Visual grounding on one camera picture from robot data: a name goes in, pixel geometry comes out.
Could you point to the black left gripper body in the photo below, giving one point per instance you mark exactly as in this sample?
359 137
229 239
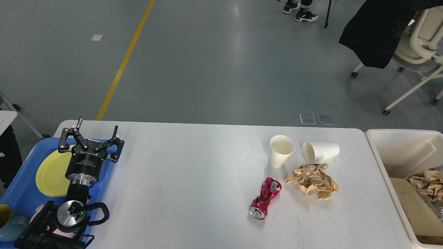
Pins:
86 164

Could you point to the yellow plastic plate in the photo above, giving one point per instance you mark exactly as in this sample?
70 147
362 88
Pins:
50 177

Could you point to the pink ribbed mug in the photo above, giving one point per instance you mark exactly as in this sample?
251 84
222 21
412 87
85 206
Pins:
41 207

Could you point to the teal mug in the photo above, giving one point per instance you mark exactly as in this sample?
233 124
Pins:
12 223

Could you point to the brown paper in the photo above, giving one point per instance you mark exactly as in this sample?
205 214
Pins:
430 184

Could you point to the brown paper bag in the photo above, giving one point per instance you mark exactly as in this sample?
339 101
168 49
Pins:
423 227

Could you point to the silver foil bag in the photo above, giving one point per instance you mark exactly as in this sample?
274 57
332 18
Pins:
436 207

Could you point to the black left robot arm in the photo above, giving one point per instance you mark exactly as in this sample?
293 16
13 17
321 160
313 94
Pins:
63 226

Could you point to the white side table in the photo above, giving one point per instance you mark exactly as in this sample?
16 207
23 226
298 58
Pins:
7 117

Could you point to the crushed red soda can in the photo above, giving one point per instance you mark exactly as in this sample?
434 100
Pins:
270 188

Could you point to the white paper cup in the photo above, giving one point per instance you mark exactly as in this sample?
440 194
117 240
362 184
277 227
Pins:
281 147

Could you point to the white lid behind gripper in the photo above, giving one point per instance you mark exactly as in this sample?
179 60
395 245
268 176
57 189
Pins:
318 151

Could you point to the crumpled brown paper ball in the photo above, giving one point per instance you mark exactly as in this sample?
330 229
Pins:
312 179

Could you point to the person in black clothes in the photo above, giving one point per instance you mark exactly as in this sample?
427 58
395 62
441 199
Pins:
303 10

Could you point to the black tripod leg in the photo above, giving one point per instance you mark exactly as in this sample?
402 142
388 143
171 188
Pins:
327 14

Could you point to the white plastic bin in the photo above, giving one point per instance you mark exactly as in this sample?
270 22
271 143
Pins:
400 153

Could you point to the black jacket on chair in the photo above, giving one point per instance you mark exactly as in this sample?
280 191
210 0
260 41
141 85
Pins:
374 32

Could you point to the white office chair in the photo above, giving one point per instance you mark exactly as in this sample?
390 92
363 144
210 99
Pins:
418 49

